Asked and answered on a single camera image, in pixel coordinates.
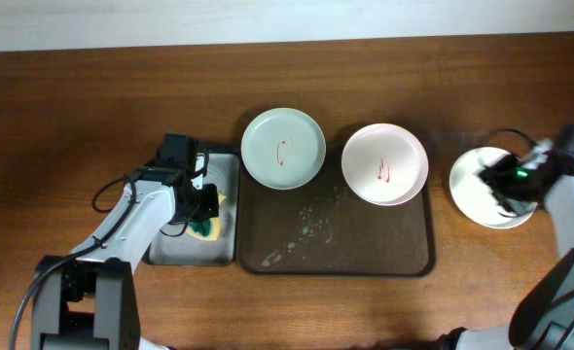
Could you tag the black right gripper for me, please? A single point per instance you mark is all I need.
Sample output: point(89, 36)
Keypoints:
point(503, 175)

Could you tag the small grey soapy tray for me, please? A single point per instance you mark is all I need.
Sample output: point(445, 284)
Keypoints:
point(223, 171)

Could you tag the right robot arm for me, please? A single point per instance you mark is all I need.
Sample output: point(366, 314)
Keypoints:
point(545, 317)

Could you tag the yellow green scrubbing sponge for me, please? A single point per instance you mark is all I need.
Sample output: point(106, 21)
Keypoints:
point(204, 222)

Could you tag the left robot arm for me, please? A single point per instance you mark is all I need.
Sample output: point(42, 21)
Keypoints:
point(87, 299)

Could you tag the white plate with red smear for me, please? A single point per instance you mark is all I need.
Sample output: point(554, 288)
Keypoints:
point(474, 198)

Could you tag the pale green plate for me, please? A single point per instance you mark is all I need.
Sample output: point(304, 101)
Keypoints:
point(283, 148)

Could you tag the dark brown serving tray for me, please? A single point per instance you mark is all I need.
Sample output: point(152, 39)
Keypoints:
point(323, 228)

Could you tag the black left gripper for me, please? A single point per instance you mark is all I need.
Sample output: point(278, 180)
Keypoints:
point(210, 208)

